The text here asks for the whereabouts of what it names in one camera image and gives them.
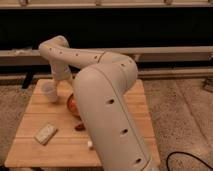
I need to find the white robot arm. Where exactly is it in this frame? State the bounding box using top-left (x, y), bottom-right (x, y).
top-left (39, 36), bottom-right (159, 171)

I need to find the orange ceramic bowl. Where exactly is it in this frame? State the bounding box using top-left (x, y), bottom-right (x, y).
top-left (66, 94), bottom-right (80, 117)

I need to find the dark red sunglasses case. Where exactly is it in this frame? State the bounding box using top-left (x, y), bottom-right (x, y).
top-left (74, 123), bottom-right (85, 131)

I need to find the clear plastic bottle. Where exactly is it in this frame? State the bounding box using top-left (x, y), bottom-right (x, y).
top-left (87, 140), bottom-right (94, 149)

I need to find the wooden table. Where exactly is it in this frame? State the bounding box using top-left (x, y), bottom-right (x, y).
top-left (5, 79), bottom-right (161, 168)

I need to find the long metal rail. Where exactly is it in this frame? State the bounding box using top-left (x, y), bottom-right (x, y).
top-left (0, 46), bottom-right (213, 66)

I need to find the black floor cable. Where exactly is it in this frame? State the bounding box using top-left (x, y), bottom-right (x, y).
top-left (165, 151), bottom-right (213, 171)

